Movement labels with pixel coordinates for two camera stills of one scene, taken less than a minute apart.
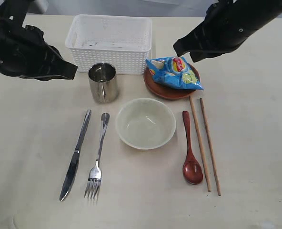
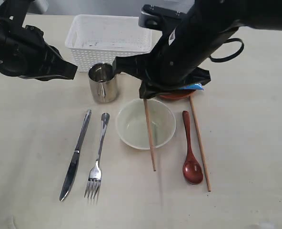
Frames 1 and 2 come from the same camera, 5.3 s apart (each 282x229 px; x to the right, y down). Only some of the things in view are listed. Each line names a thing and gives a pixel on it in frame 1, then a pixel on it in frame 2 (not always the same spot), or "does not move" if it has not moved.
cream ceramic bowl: [145, 123] does not move
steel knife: [74, 163] does not move
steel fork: [93, 185] does not move
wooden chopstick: [210, 146] → [146, 106]
